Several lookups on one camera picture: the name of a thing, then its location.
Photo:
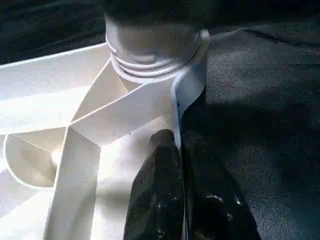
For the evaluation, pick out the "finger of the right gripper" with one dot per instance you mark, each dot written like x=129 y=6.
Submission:
x=160 y=10

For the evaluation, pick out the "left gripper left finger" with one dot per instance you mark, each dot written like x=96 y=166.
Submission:
x=160 y=195

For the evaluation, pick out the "white plastic table leg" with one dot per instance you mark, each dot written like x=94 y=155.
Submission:
x=150 y=42

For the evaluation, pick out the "black work mat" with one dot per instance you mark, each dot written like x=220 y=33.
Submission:
x=262 y=125

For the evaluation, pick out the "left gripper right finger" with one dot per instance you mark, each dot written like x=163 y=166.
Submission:
x=212 y=212

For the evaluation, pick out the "white plastic table top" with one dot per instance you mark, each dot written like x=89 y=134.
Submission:
x=37 y=100

